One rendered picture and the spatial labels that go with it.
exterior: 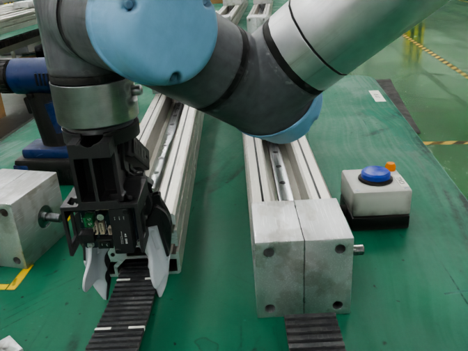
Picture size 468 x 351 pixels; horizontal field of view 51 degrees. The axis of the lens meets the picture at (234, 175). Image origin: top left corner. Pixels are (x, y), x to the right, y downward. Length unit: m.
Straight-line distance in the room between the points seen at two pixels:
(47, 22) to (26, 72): 0.46
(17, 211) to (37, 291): 0.10
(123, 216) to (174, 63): 0.18
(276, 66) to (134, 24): 0.13
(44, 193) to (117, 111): 0.29
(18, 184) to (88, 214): 0.25
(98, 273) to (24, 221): 0.15
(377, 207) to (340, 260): 0.19
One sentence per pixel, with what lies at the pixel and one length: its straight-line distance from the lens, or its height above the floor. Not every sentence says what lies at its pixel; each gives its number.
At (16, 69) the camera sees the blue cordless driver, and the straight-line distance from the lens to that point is 0.90.
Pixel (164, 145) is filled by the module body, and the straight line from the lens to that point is 0.89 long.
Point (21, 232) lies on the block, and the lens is 0.69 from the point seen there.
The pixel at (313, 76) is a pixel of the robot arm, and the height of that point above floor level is 1.05.
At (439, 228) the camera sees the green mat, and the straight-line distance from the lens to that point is 0.75.
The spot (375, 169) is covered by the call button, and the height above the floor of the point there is 0.85.
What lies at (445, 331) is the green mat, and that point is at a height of 0.78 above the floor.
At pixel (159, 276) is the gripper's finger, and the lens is 0.54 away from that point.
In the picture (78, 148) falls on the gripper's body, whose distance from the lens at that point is 0.44.
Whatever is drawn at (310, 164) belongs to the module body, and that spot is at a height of 0.86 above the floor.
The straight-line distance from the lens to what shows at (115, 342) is 0.52.
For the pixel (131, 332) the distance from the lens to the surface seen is 0.52.
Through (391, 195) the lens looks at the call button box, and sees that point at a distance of 0.70.
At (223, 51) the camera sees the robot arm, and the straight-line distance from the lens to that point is 0.37.
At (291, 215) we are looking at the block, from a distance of 0.55.
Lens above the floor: 1.14
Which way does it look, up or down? 24 degrees down
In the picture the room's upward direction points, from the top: 3 degrees counter-clockwise
